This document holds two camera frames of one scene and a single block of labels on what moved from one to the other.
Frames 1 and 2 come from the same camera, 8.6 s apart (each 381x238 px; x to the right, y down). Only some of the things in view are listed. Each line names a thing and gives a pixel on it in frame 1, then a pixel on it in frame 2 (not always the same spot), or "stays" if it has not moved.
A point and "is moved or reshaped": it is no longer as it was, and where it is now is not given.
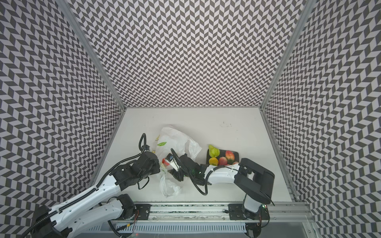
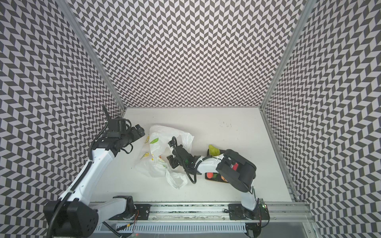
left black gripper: [157, 169] to [137, 135]
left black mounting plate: [144, 210] stays
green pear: [213, 151] stays
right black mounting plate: [235, 213] stays
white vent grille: [172, 228] stays
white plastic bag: [171, 140] is moved or reshaped
